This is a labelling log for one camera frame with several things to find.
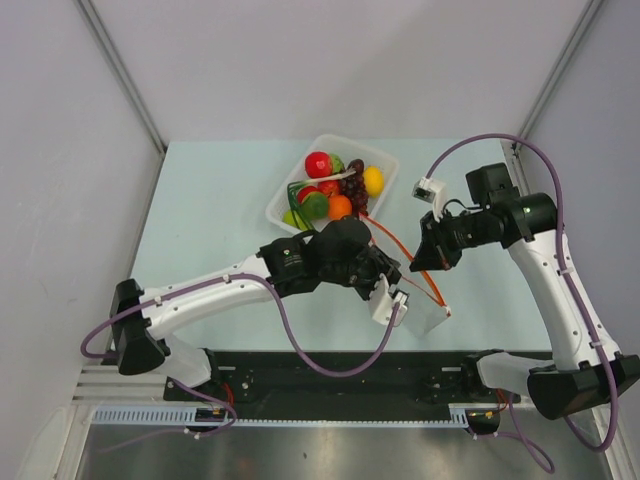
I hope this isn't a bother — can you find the white cable duct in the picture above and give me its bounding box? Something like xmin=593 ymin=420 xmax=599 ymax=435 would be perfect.
xmin=449 ymin=402 xmax=507 ymax=434
xmin=92 ymin=406 xmax=232 ymax=427

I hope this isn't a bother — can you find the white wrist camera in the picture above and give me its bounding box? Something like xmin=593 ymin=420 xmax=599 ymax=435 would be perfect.
xmin=412 ymin=177 xmax=449 ymax=219
xmin=367 ymin=274 xmax=409 ymax=327

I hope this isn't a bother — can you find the red green apple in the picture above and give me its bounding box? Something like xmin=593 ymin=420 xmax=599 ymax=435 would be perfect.
xmin=297 ymin=186 xmax=329 ymax=220

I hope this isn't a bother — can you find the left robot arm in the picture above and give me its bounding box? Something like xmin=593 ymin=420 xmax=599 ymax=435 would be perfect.
xmin=110 ymin=216 xmax=408 ymax=400

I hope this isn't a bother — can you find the yellow lemon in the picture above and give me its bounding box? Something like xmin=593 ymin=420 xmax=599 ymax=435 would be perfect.
xmin=362 ymin=166 xmax=385 ymax=198

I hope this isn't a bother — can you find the large red apple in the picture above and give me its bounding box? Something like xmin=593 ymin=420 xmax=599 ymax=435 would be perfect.
xmin=304 ymin=151 xmax=333 ymax=179

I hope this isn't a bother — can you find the yellow green pear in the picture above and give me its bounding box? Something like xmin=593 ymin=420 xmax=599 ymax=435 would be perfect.
xmin=282 ymin=210 xmax=309 ymax=231

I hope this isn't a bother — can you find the green custard apple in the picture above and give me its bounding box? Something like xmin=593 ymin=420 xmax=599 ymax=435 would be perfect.
xmin=329 ymin=153 xmax=345 ymax=175

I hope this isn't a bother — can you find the small red apple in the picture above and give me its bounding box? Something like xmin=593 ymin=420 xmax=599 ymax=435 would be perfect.
xmin=317 ymin=180 xmax=341 ymax=198

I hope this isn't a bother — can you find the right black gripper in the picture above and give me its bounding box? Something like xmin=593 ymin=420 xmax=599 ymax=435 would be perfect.
xmin=410 ymin=206 xmax=499 ymax=271

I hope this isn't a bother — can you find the right aluminium rail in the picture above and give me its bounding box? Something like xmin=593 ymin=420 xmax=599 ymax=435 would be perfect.
xmin=501 ymin=140 xmax=528 ymax=196

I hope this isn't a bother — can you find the orange fruit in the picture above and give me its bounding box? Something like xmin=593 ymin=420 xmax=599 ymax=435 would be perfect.
xmin=327 ymin=195 xmax=353 ymax=221

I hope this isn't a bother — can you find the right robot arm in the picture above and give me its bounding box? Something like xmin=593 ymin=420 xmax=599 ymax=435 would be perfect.
xmin=410 ymin=163 xmax=639 ymax=420

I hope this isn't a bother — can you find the aluminium frame post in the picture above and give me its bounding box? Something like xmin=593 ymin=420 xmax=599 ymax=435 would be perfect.
xmin=517 ymin=0 xmax=608 ymax=138
xmin=73 ymin=0 xmax=168 ymax=158

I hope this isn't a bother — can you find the left white cable duct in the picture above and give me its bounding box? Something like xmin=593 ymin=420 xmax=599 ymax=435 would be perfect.
xmin=92 ymin=406 xmax=232 ymax=427

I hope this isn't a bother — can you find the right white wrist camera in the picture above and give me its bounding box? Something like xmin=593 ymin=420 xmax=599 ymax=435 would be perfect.
xmin=412 ymin=177 xmax=449 ymax=219

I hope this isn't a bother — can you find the white plastic basket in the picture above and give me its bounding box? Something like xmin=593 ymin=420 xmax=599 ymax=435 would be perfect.
xmin=265 ymin=134 xmax=399 ymax=234

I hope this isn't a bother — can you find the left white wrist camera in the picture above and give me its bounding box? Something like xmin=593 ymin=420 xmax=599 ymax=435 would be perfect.
xmin=367 ymin=274 xmax=409 ymax=327

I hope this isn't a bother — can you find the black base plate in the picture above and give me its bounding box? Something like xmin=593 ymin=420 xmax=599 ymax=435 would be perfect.
xmin=164 ymin=350 xmax=551 ymax=421

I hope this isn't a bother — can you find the clear zip bag orange zipper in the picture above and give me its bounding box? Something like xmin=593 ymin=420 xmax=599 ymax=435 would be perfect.
xmin=359 ymin=214 xmax=451 ymax=338

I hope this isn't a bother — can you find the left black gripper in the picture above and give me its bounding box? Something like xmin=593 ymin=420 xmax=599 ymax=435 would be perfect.
xmin=321 ymin=245 xmax=401 ymax=303

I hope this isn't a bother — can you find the left aluminium frame post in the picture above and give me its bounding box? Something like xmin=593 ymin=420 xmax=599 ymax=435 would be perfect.
xmin=73 ymin=0 xmax=168 ymax=158

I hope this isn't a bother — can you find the dark plum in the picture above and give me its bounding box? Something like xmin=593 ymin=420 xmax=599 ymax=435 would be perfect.
xmin=348 ymin=159 xmax=364 ymax=174

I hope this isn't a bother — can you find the dark purple grape bunch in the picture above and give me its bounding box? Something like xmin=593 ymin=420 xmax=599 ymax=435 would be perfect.
xmin=339 ymin=173 xmax=369 ymax=217

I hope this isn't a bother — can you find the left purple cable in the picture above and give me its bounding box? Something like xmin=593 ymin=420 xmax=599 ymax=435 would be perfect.
xmin=80 ymin=273 xmax=401 ymax=377

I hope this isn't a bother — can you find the right aluminium frame post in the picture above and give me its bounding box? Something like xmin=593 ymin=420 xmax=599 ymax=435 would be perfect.
xmin=517 ymin=0 xmax=608 ymax=138

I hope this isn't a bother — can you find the right white cable duct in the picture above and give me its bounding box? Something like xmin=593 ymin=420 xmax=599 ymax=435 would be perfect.
xmin=449 ymin=402 xmax=507 ymax=434

